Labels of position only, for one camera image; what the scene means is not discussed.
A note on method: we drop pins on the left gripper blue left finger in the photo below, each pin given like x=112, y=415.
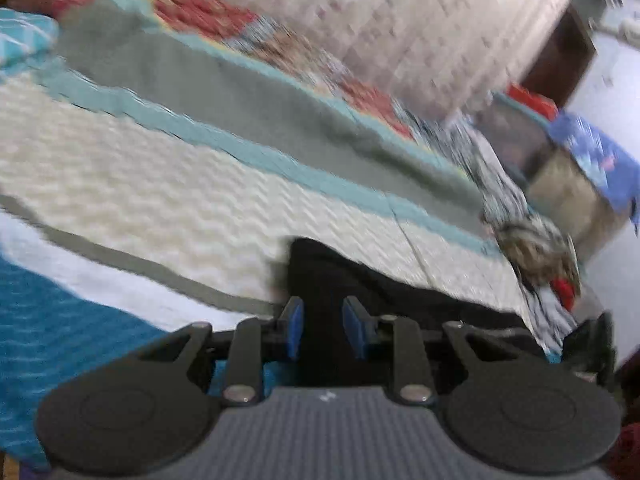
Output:
x=291, y=324

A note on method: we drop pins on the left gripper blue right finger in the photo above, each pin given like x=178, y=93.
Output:
x=358, y=326

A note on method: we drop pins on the black pants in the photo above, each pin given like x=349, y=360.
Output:
x=400, y=304

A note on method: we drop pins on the red garment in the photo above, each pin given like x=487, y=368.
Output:
x=565, y=291

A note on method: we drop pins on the olive crumpled garment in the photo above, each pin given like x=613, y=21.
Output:
x=539, y=251

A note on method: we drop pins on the cardboard box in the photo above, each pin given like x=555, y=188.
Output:
x=561, y=191

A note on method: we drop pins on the blue patterned cloth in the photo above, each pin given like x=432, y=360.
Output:
x=612, y=171

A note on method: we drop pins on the patterned striped bedsheet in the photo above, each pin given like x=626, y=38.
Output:
x=113, y=234

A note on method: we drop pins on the dark floral blanket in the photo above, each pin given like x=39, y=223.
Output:
x=463, y=145

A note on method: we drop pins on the clear plastic storage bin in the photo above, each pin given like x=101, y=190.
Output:
x=517, y=134

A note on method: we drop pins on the beige leaf-patterned curtain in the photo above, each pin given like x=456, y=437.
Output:
x=433, y=55

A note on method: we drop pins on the red floral quilt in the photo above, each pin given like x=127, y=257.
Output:
x=266, y=40

